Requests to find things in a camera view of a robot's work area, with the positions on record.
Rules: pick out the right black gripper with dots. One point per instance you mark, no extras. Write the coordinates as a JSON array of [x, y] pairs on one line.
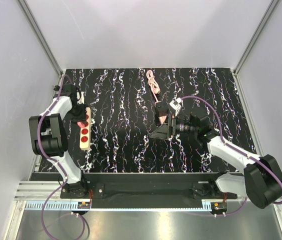
[[166, 130]]

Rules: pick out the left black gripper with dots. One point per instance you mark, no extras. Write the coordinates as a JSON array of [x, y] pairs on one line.
[[81, 117]]

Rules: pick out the pink adapter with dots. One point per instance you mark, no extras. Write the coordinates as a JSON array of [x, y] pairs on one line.
[[82, 124]]

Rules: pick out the pink power strip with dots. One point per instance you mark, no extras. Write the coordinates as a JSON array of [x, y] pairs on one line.
[[162, 116]]

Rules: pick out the beige red power strip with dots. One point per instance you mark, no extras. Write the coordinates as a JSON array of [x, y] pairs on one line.
[[85, 133]]

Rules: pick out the pink charger plug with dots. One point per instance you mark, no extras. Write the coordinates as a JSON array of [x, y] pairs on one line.
[[161, 108]]

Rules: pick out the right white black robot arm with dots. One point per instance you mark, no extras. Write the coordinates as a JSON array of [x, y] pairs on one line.
[[260, 177]]

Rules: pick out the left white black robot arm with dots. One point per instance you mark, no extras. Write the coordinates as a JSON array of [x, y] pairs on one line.
[[49, 139]]

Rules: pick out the black marbled mat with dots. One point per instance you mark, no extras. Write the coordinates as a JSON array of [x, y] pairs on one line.
[[123, 109]]

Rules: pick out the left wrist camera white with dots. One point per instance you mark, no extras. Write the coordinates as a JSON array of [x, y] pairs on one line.
[[80, 98]]

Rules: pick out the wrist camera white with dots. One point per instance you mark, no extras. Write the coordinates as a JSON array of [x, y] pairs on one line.
[[80, 98], [175, 106]]

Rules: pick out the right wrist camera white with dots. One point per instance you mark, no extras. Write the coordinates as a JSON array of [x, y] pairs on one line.
[[175, 106]]

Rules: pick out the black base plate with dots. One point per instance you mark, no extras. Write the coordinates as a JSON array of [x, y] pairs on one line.
[[105, 185]]

